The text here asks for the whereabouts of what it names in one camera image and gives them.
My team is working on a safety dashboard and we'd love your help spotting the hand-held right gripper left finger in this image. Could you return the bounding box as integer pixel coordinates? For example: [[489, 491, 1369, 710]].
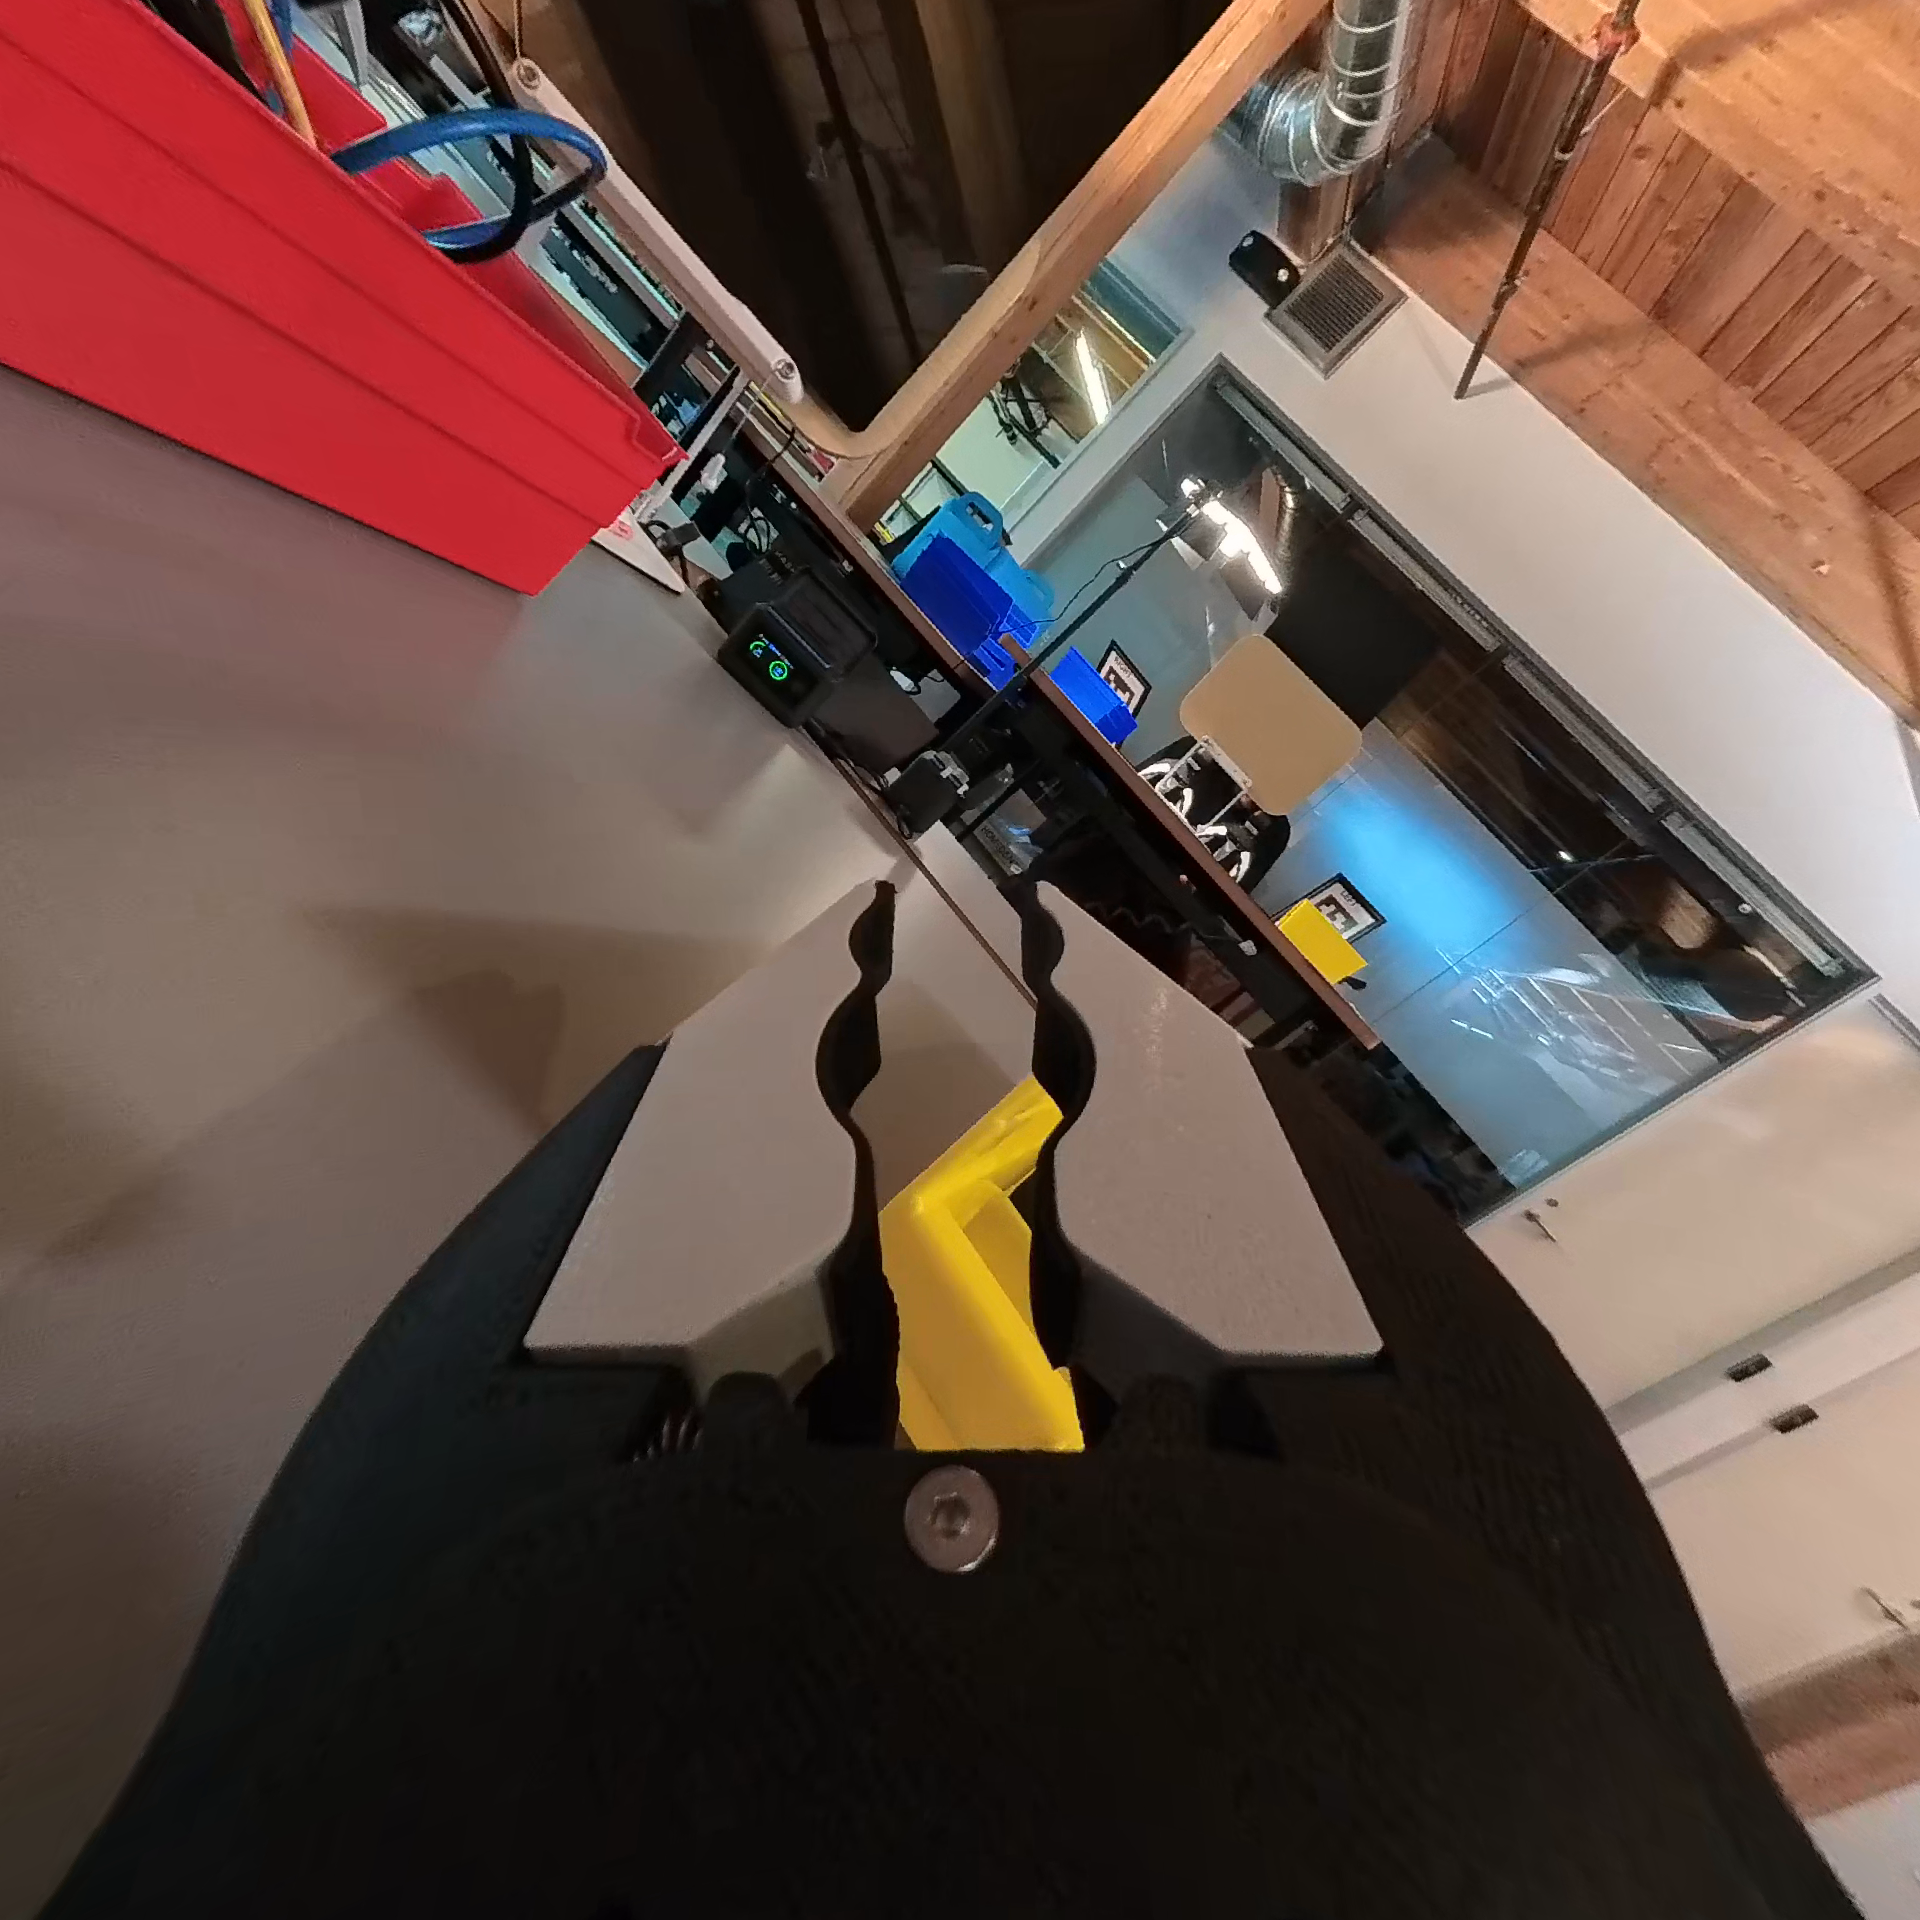
[[521, 881, 906, 1450]]

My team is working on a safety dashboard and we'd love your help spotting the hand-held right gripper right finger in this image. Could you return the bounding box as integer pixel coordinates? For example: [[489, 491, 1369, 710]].
[[1017, 879, 1389, 1450]]

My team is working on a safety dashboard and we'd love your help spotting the large yellow plastic bin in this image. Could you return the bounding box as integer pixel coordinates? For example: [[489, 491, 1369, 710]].
[[879, 1076, 1088, 1455]]

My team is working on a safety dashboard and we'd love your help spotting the red plastic bin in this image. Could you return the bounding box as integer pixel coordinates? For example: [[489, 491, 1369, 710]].
[[0, 0, 689, 594]]

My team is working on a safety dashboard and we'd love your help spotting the blue ethernet cable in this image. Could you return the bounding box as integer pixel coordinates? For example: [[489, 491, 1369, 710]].
[[322, 112, 609, 266]]

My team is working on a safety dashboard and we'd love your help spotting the small yellow bin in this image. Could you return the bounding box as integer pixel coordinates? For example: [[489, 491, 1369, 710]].
[[1271, 896, 1369, 990]]

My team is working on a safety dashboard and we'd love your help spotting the long brown-edged desk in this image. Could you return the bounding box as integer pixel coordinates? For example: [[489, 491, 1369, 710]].
[[991, 638, 1383, 1051]]

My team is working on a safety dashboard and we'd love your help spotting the black white printed cloth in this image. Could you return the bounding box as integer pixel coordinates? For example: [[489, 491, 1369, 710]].
[[1131, 750, 1285, 887]]

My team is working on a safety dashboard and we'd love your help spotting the beige rounded chair back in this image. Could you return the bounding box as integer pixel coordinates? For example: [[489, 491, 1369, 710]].
[[1178, 634, 1366, 818]]

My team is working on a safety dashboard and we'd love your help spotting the black box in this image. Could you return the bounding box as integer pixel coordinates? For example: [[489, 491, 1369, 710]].
[[803, 660, 939, 775]]

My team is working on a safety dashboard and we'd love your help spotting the single blue bin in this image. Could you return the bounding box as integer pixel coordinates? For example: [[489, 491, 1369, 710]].
[[1047, 647, 1144, 746]]

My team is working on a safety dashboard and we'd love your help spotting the white cabinet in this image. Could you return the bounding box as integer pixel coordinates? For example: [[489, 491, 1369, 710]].
[[1470, 998, 1920, 1697]]

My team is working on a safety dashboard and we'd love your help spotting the black power station green display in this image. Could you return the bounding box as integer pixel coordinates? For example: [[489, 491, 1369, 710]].
[[718, 586, 875, 730]]

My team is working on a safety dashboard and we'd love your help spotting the white paper sheet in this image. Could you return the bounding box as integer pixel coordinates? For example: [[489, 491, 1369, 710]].
[[592, 503, 706, 594]]

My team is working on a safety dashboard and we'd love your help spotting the stack of blue bins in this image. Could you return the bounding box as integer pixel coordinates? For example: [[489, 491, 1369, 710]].
[[887, 503, 1058, 676]]

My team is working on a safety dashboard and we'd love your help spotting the black light stand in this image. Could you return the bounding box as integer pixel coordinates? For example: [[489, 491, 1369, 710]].
[[960, 471, 1279, 753]]

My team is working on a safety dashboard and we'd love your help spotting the cluttered equipment shelf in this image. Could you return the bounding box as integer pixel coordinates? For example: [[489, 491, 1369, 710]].
[[451, 89, 842, 594]]

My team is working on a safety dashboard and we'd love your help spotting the white metal bar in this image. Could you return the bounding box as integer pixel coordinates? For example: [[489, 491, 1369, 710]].
[[496, 54, 805, 415]]

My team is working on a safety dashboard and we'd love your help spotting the curved wooden beam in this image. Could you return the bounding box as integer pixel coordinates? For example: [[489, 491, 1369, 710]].
[[832, 0, 1337, 519]]

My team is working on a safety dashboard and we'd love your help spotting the dark metal rod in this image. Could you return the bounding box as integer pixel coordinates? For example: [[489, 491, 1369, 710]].
[[1451, 0, 1645, 401]]

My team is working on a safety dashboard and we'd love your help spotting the wall vent grille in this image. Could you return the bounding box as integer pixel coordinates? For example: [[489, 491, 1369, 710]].
[[1264, 241, 1408, 377]]

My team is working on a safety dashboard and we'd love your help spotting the silver ventilation duct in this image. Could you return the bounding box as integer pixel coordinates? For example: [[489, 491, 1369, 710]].
[[1224, 0, 1465, 191]]

